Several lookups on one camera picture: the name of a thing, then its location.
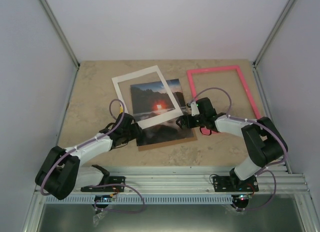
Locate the brown frame backing board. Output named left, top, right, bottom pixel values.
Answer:
left=137, top=136, right=198, bottom=152

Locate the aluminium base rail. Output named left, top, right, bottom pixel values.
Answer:
left=34, top=165, right=310, bottom=194

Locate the pink wooden photo frame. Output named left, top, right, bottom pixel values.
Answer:
left=186, top=65, right=262, bottom=119

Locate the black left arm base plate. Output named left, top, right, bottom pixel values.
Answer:
left=80, top=176, right=126, bottom=193

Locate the white paper mat board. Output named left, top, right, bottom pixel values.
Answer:
left=112, top=65, right=183, bottom=129

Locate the aluminium corner post left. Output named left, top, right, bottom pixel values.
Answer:
left=34, top=0, right=81, bottom=69

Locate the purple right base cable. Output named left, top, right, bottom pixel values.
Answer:
left=232, top=169, right=277, bottom=213

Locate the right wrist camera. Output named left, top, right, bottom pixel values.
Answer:
left=187, top=100, right=200, bottom=117

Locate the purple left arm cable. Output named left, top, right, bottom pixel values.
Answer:
left=39, top=98, right=125, bottom=197

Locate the aluminium corner post right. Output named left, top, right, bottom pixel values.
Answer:
left=252, top=0, right=302, bottom=68

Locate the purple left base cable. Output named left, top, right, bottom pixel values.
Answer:
left=86, top=183, right=146, bottom=215

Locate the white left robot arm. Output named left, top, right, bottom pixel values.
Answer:
left=35, top=112, right=143, bottom=200

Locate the left controller board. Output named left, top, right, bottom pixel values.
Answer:
left=93, top=194, right=117, bottom=209

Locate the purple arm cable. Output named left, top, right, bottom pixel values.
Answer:
left=191, top=87, right=290, bottom=175
left=39, top=98, right=125, bottom=197

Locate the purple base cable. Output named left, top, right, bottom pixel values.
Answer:
left=86, top=183, right=146, bottom=215
left=232, top=169, right=277, bottom=213

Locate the controller board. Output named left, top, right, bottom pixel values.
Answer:
left=93, top=194, right=117, bottom=209
left=231, top=193, right=253, bottom=211

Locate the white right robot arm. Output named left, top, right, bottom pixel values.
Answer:
left=176, top=97, right=288, bottom=192

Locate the aluminium corner post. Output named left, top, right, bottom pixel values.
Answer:
left=34, top=0, right=81, bottom=69
left=252, top=0, right=302, bottom=68

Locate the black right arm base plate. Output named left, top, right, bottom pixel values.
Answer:
left=209, top=174, right=259, bottom=193

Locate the grey slotted cable duct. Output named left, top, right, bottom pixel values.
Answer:
left=45, top=194, right=233, bottom=205

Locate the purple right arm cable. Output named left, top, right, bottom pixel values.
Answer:
left=191, top=87, right=290, bottom=175

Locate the sunset landscape photo print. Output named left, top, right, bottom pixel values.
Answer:
left=130, top=78, right=196, bottom=147

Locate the right controller board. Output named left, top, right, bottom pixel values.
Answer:
left=231, top=193, right=253, bottom=211

